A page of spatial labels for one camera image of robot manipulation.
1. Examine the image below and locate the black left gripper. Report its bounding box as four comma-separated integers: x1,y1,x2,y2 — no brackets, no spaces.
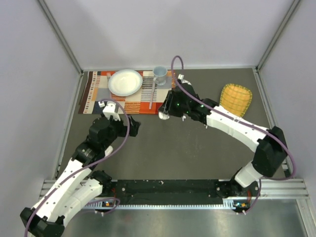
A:
102,114,140,149

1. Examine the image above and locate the white earbud charging case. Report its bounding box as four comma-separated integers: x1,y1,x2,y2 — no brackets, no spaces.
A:
158,112,170,120

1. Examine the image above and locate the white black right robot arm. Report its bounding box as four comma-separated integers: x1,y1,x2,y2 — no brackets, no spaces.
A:
158,81,287,198

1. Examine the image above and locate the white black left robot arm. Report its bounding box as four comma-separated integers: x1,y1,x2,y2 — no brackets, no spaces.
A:
20,116,140,237

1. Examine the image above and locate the pink plastic spoon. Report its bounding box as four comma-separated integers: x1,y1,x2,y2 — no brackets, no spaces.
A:
149,77,157,110

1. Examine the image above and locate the light blue cup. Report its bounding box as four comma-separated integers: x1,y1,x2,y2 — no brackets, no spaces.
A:
153,66,168,85

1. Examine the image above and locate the colourful patchwork placemat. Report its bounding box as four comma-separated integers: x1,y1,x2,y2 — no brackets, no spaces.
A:
79,70,176,114

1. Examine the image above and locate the white round plate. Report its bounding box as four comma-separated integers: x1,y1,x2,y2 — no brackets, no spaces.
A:
108,69,143,97

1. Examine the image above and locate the yellow woven leaf dish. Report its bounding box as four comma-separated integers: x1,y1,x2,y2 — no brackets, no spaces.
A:
220,83,253,118

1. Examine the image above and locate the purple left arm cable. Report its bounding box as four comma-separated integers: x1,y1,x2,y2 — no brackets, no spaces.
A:
24,99,131,237

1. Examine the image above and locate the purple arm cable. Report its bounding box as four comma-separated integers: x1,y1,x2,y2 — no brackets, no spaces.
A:
170,55,297,215
24,99,131,237

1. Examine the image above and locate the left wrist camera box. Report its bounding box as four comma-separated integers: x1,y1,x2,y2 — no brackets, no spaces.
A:
98,101,120,121

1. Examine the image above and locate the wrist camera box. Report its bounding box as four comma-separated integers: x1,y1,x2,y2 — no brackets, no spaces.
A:
178,74,192,85
98,101,120,121

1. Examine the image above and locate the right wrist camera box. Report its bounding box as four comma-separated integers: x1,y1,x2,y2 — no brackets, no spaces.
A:
178,74,192,85

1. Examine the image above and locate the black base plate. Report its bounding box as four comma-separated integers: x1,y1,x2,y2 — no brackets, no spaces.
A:
83,179,260,205

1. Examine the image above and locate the grey slotted cable duct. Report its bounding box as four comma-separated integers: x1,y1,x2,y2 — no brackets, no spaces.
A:
83,197,247,210

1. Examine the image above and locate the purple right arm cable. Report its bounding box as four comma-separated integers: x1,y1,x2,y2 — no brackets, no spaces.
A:
170,55,297,215

